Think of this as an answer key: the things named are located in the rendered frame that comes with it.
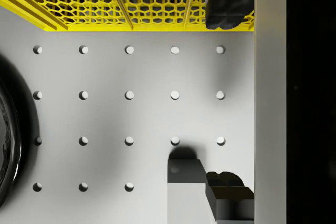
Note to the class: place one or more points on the grey cube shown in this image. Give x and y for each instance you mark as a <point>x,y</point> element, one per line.
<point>183,203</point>

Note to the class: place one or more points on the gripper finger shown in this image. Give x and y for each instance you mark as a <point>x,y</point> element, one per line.
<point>228,3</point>
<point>231,195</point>

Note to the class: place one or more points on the black plate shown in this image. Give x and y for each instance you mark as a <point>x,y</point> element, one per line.
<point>9,134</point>

